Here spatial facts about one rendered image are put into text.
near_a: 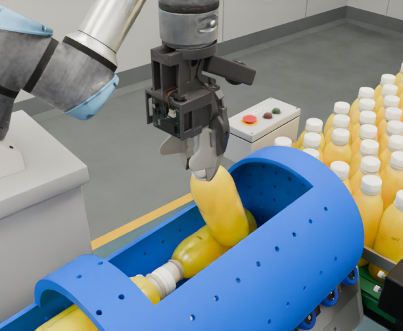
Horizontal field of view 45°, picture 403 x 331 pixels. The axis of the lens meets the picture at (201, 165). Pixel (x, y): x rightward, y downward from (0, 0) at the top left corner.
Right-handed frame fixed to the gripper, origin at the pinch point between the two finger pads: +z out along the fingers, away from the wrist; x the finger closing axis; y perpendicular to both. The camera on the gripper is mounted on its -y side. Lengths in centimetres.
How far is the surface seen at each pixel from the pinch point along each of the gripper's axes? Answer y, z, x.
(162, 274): 13.6, 9.4, 5.5
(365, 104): -68, 16, -6
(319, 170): -17.7, 4.6, 10.3
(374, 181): -37.7, 16.0, 12.1
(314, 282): -4.8, 14.7, 19.2
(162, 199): -99, 125, -126
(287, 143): -37.7, 15.7, -9.2
